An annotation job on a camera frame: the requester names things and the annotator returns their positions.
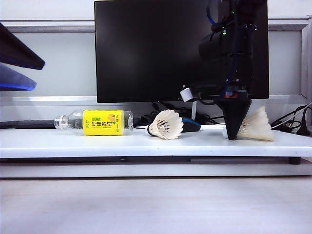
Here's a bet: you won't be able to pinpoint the grey cable connector plug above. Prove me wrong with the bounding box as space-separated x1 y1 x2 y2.
179 87 196 103

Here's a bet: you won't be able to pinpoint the black computer monitor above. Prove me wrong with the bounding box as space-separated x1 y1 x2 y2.
94 0 270 103

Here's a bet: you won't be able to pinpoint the black looped cables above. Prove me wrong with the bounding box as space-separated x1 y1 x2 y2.
269 103 312 134

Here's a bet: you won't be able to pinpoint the blue robot arm cable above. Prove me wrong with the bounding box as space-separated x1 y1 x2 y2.
206 0 242 96

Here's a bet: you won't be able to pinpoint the white raised desk platform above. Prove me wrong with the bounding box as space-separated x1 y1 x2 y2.
0 126 312 159

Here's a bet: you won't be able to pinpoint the white cable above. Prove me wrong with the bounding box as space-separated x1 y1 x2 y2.
269 102 312 130

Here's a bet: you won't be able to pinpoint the aluminium partition frame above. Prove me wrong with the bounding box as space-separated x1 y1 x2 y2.
0 14 312 108

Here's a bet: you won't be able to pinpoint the black cable bundle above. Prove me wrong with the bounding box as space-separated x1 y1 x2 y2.
140 101 195 125

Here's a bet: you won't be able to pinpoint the black power plug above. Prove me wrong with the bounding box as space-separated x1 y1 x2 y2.
296 107 312 137

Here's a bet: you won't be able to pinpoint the blue black computer mouse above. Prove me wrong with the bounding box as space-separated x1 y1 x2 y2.
181 117 202 133

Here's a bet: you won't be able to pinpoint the white feather shuttlecock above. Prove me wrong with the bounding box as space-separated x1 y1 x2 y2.
222 106 275 142
146 110 184 141

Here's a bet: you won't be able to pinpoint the clear bottle yellow label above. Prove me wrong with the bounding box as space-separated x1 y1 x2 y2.
54 109 134 137

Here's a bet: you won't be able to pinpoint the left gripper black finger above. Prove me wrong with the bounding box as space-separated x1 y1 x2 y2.
0 22 46 71
0 62 38 92

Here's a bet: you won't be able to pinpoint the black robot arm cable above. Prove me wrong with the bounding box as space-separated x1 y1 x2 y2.
196 90 220 106

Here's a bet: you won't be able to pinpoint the silver monitor stand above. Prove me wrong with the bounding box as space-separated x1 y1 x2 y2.
135 100 226 129

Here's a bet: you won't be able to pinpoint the black keyboard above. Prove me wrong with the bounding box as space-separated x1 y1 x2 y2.
0 118 56 130

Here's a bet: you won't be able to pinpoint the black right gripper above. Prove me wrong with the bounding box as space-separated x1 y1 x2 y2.
195 82 252 141

